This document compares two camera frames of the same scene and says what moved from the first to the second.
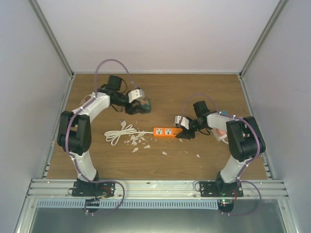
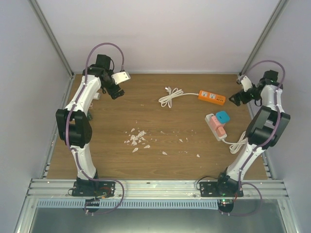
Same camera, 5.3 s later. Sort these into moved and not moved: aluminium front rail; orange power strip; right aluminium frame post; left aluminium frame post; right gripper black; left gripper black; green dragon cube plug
Moved: green dragon cube plug; orange power strip; left gripper black; right gripper black
Not moved: right aluminium frame post; left aluminium frame post; aluminium front rail
